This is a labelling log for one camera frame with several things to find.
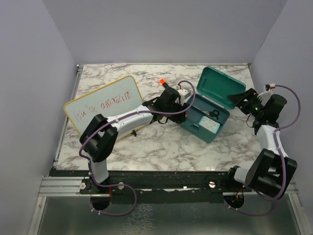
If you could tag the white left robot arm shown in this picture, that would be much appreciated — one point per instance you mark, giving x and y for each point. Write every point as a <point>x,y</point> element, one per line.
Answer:
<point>100,136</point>

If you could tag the orange black highlighter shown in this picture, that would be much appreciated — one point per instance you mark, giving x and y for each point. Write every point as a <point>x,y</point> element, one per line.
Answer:
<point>163,83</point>

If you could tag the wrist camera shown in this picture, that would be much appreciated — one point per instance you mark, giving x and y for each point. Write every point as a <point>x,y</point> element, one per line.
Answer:
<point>267,93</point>
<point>184,94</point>

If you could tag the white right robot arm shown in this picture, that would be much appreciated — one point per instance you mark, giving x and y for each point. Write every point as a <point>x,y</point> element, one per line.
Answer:
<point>272,170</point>

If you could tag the blue divided tray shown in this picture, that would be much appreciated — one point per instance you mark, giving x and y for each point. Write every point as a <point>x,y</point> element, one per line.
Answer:
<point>212,119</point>

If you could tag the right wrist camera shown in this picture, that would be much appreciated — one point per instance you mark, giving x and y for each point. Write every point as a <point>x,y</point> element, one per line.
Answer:
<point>267,93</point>

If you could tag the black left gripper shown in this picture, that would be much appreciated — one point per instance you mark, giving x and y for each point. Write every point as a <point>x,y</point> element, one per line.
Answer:
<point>179,118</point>

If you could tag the black handled scissors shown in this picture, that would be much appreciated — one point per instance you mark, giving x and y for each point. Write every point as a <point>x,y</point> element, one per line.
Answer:
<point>215,114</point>

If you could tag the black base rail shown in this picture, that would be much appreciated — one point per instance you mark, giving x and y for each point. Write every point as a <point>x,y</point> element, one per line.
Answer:
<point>162,187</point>

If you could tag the yellow framed whiteboard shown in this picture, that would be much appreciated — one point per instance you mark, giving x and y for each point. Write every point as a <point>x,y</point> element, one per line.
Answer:
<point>115,98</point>

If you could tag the teal medicine box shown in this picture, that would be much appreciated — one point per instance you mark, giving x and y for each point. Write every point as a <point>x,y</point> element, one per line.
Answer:
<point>213,88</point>

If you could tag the white dressing packet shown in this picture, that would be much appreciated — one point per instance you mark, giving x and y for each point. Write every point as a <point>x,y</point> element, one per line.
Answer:
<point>209,124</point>

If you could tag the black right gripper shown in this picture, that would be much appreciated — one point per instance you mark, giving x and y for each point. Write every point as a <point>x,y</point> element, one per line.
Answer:
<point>238,100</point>

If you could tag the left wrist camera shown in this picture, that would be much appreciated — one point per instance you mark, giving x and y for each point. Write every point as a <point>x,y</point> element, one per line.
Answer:
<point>184,94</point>

